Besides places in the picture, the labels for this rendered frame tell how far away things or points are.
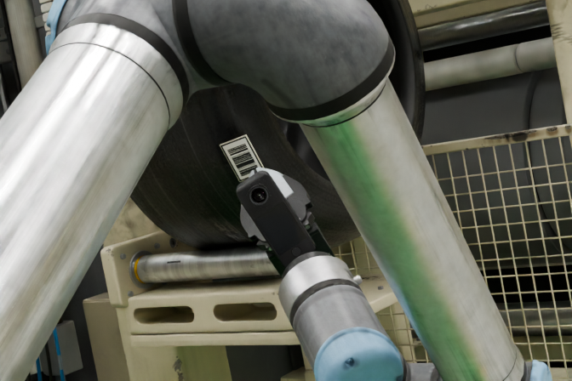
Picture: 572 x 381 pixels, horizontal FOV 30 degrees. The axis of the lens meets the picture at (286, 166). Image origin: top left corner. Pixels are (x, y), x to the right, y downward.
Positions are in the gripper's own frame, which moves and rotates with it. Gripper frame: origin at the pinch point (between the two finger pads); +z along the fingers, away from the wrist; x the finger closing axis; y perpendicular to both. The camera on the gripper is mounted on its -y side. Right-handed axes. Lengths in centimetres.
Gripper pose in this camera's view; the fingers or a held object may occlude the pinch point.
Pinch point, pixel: (255, 172)
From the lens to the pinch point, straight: 139.5
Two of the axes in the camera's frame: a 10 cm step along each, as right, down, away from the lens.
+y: 4.0, 6.5, 6.5
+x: 8.6, -5.1, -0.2
